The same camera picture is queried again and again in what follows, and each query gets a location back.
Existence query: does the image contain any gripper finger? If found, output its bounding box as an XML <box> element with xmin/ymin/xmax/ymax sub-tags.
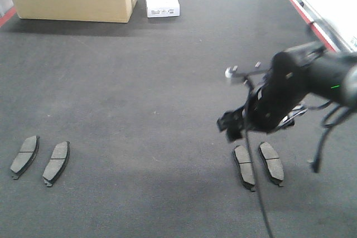
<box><xmin>278</xmin><ymin>114</ymin><xmax>295</xmax><ymax>129</ymax></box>
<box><xmin>216</xmin><ymin>109</ymin><xmax>247</xmax><ymax>142</ymax></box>

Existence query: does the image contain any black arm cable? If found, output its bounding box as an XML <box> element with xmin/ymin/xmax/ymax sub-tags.
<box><xmin>242</xmin><ymin>101</ymin><xmax>352</xmax><ymax>238</ymax></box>

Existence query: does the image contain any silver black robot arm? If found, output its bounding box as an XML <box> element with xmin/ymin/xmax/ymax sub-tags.
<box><xmin>217</xmin><ymin>42</ymin><xmax>356</xmax><ymax>142</ymax></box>

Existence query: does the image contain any grey brake pad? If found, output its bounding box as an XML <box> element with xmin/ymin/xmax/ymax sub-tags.
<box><xmin>259</xmin><ymin>142</ymin><xmax>284</xmax><ymax>187</ymax></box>
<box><xmin>42</xmin><ymin>141</ymin><xmax>70</xmax><ymax>187</ymax></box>
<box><xmin>10</xmin><ymin>135</ymin><xmax>40</xmax><ymax>180</ymax></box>
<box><xmin>233</xmin><ymin>145</ymin><xmax>255</xmax><ymax>192</ymax></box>

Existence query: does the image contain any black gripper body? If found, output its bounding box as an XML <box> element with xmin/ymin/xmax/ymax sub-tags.
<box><xmin>237</xmin><ymin>76</ymin><xmax>308</xmax><ymax>133</ymax></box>

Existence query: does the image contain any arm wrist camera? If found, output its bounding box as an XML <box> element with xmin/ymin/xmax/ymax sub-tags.
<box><xmin>224</xmin><ymin>61</ymin><xmax>269</xmax><ymax>85</ymax></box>

